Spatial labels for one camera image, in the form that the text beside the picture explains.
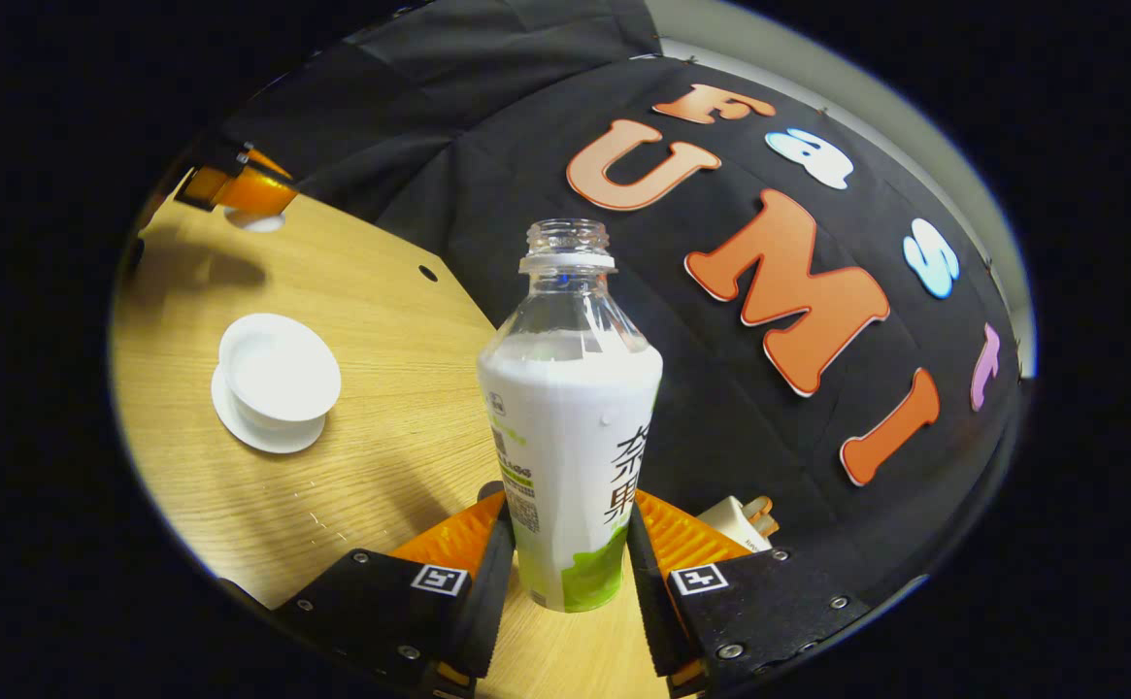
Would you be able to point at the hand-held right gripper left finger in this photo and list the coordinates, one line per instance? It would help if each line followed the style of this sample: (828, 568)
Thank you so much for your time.
(492, 592)

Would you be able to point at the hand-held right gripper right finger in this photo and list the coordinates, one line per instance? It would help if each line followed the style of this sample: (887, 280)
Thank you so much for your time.
(652, 602)

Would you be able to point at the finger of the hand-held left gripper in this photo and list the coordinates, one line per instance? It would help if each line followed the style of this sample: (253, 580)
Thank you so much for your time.
(254, 189)

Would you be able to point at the clear water bottle white label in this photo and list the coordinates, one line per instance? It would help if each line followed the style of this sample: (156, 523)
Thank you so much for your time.
(565, 437)

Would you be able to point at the white teacup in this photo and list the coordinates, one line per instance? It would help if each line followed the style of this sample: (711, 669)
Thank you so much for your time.
(279, 374)

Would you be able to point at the white toaster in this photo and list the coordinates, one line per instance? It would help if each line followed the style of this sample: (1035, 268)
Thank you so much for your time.
(730, 524)

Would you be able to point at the brown bread slice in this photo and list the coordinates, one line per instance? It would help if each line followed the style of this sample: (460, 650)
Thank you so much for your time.
(769, 527)
(759, 506)

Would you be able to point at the black backdrop cloth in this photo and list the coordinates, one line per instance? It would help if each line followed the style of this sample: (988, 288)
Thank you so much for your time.
(487, 146)

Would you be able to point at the white saucer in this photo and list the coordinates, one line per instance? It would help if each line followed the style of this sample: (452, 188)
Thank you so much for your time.
(269, 442)

